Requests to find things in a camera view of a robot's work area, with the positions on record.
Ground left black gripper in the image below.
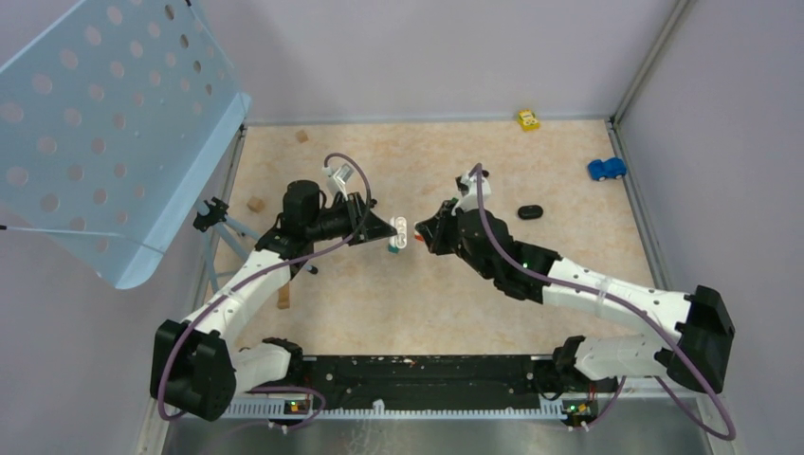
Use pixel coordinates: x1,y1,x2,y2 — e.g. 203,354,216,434
307,191,397,246

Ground white earbud charging case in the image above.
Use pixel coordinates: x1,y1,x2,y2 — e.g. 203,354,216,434
389,216,408,251

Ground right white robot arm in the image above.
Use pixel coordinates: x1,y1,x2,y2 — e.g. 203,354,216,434
415,201,736,393

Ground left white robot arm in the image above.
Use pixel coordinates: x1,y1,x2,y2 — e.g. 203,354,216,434
150,180,404,421

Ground black earbud case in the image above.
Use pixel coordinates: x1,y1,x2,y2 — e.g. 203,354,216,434
517,205,544,221

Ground wooden block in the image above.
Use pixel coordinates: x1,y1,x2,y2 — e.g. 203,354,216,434
276,283,290,310

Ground yellow toy car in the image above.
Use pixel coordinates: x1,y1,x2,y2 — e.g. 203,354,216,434
517,109,540,132

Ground blue tripod stand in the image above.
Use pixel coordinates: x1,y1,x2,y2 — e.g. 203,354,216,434
192,196,319,297

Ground blue toy car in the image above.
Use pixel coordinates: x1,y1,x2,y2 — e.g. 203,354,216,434
587,157,628,181

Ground blue perforated metal panel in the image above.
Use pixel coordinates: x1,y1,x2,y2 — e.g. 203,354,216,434
1,1,251,289

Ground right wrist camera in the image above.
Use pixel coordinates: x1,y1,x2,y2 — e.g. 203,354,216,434
451,172,491,215

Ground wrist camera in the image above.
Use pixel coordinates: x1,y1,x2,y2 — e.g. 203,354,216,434
322,164,355,196
451,172,491,215

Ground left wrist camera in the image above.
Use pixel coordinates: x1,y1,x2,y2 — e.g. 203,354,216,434
322,164,355,196

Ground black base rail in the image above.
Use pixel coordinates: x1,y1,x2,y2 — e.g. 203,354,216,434
295,355,620,412

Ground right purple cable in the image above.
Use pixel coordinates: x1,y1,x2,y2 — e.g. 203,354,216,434
469,163,738,442

